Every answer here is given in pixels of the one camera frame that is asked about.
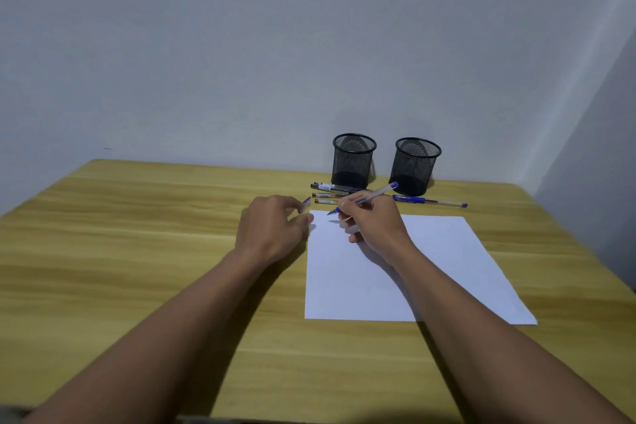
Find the black mesh pen cup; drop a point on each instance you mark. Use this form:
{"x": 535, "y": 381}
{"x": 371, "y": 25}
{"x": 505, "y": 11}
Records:
{"x": 353, "y": 165}
{"x": 415, "y": 170}

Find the white paper sheet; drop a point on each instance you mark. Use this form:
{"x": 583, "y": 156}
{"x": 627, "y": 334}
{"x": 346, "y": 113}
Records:
{"x": 447, "y": 264}

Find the black pen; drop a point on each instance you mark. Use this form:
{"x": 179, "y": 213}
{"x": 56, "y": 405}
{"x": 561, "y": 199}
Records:
{"x": 323, "y": 194}
{"x": 325, "y": 201}
{"x": 328, "y": 186}

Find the blue pen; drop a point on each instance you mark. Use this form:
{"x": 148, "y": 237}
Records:
{"x": 412, "y": 199}
{"x": 383, "y": 191}

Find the person's left hand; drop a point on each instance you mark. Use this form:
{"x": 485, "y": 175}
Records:
{"x": 268, "y": 235}

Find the person's right hand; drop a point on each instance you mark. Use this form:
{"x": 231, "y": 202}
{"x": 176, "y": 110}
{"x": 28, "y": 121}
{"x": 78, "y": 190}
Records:
{"x": 380, "y": 230}

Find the person's right forearm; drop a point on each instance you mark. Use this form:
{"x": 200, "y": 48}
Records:
{"x": 497, "y": 349}

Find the person's left forearm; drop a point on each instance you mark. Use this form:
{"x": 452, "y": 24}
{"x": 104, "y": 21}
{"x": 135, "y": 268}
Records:
{"x": 149, "y": 339}

